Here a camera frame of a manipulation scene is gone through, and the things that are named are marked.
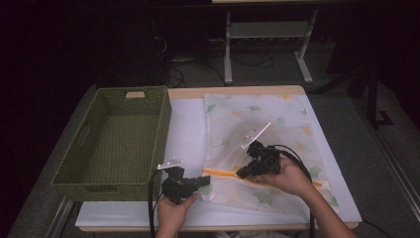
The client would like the metal floor rail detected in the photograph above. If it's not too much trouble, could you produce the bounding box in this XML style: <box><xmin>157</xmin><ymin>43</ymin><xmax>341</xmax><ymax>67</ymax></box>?
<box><xmin>353</xmin><ymin>95</ymin><xmax>420</xmax><ymax>222</ymax></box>

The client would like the white-legged desk frame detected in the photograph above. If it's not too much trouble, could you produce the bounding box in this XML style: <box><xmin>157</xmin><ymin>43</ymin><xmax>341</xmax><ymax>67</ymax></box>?
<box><xmin>211</xmin><ymin>0</ymin><xmax>320</xmax><ymax>85</ymax></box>

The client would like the white table sheet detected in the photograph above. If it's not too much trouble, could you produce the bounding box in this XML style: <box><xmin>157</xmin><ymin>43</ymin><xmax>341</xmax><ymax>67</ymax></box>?
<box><xmin>74</xmin><ymin>95</ymin><xmax>364</xmax><ymax>229</ymax></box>

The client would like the white leaf-print mesh laundry bag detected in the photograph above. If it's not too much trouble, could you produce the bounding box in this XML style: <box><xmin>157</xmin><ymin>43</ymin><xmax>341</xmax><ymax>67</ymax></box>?
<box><xmin>199</xmin><ymin>93</ymin><xmax>341</xmax><ymax>219</ymax></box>

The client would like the black metal stand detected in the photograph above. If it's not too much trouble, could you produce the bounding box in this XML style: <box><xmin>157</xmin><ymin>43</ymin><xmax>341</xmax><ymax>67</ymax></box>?
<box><xmin>313</xmin><ymin>65</ymin><xmax>395</xmax><ymax>128</ymax></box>

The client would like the aluminium table frame bar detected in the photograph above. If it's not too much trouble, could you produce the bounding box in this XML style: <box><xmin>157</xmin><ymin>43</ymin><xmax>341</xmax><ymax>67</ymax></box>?
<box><xmin>46</xmin><ymin>196</ymin><xmax>75</xmax><ymax>238</ymax></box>

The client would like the tangle of dark cables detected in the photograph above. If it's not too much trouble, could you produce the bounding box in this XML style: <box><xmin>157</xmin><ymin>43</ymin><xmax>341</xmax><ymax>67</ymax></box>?
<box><xmin>153</xmin><ymin>33</ymin><xmax>275</xmax><ymax>87</ymax></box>

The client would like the person's left hand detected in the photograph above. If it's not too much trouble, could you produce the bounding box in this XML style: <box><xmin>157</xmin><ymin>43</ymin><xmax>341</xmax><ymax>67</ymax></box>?
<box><xmin>157</xmin><ymin>192</ymin><xmax>199</xmax><ymax>233</ymax></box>

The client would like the green woven basket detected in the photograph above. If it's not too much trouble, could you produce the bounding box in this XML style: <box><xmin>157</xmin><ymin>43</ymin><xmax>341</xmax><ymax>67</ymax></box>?
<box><xmin>50</xmin><ymin>85</ymin><xmax>172</xmax><ymax>202</ymax></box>

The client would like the person's right hand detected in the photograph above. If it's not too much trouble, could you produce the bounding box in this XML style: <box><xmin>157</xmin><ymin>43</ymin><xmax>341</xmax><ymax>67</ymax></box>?
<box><xmin>256</xmin><ymin>158</ymin><xmax>315</xmax><ymax>199</ymax></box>

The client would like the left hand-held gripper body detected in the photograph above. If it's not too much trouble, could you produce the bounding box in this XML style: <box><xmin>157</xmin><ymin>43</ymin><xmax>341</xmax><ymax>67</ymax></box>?
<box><xmin>157</xmin><ymin>158</ymin><xmax>199</xmax><ymax>205</ymax></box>

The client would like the right hand-held gripper black cable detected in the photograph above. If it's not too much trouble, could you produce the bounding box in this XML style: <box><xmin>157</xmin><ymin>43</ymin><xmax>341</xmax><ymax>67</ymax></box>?
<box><xmin>270</xmin><ymin>144</ymin><xmax>316</xmax><ymax>238</ymax></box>

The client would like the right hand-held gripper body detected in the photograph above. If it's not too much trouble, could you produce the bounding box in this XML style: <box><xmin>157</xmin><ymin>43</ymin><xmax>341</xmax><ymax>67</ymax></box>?
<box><xmin>241</xmin><ymin>121</ymin><xmax>282</xmax><ymax>177</ymax></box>

